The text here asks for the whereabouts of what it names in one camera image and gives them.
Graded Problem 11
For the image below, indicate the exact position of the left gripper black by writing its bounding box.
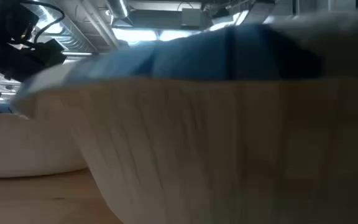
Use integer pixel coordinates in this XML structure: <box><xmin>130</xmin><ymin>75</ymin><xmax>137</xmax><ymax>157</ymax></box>
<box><xmin>0</xmin><ymin>39</ymin><xmax>68</xmax><ymax>82</ymax></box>

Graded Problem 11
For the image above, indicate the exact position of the blue patterned paper bowl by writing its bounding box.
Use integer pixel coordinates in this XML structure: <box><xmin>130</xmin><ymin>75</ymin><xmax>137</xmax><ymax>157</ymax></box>
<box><xmin>12</xmin><ymin>23</ymin><xmax>358</xmax><ymax>224</ymax></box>
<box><xmin>0</xmin><ymin>111</ymin><xmax>88</xmax><ymax>179</ymax></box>

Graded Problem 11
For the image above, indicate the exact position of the grey ceiling box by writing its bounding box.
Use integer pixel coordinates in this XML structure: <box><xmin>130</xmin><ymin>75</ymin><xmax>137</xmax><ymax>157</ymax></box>
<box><xmin>181</xmin><ymin>7</ymin><xmax>213</xmax><ymax>31</ymax></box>

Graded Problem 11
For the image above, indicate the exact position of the ribbed silver ceiling duct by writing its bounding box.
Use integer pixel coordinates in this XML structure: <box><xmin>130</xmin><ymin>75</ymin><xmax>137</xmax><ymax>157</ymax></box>
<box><xmin>31</xmin><ymin>0</ymin><xmax>119</xmax><ymax>54</ymax></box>

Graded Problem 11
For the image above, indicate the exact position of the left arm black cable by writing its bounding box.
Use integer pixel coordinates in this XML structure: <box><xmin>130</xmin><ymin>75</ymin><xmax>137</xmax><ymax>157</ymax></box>
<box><xmin>19</xmin><ymin>0</ymin><xmax>67</xmax><ymax>44</ymax></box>

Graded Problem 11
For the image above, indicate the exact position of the round metal ventilation duct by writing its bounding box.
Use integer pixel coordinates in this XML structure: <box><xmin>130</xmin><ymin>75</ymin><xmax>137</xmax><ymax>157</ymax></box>
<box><xmin>106</xmin><ymin>0</ymin><xmax>134</xmax><ymax>27</ymax></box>

